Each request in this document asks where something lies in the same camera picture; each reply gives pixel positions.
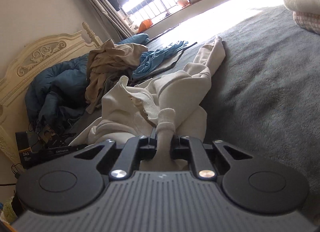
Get cream carved wooden headboard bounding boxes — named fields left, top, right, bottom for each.
left=1, top=22, right=103, bottom=164

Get orange object on windowsill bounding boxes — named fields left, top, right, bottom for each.
left=137, top=19, right=153, bottom=34

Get tan beige trousers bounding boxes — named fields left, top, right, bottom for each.
left=85, top=39, right=148, bottom=114

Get grey window curtain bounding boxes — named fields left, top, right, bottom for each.
left=86, top=0, right=135, bottom=42

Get folded pink checked cloth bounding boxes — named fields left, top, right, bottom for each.
left=293, top=11, right=320, bottom=35

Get dark blue puffer jacket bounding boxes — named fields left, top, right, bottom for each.
left=25, top=53, right=89, bottom=134

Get black cardboard box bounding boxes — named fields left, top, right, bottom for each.
left=15, top=131, right=87, bottom=169

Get grey fleece bed blanket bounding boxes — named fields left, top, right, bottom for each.
left=149, top=5, right=319, bottom=224

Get light blue shirt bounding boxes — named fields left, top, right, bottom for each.
left=131, top=41, right=188, bottom=80

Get cream white sweatshirt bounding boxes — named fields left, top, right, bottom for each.
left=70, top=37, right=226, bottom=172

